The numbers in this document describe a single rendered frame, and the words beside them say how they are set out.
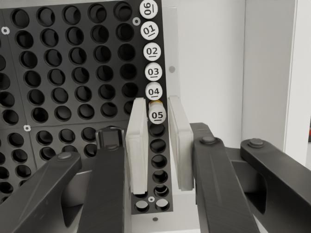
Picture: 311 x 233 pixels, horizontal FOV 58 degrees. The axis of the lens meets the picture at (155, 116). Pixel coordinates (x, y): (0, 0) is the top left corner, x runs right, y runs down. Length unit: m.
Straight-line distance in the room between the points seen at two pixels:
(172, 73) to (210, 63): 0.04
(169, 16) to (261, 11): 0.08
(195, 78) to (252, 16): 0.07
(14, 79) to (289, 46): 0.19
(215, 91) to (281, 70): 0.09
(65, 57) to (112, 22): 0.04
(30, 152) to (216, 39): 0.19
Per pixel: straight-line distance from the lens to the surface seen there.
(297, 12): 0.20
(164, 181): 0.25
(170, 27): 0.26
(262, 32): 0.25
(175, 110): 0.15
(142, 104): 0.17
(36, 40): 0.22
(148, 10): 0.20
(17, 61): 0.23
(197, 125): 0.15
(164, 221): 0.29
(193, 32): 0.28
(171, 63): 0.26
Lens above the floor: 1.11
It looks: 72 degrees down
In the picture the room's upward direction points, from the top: 174 degrees clockwise
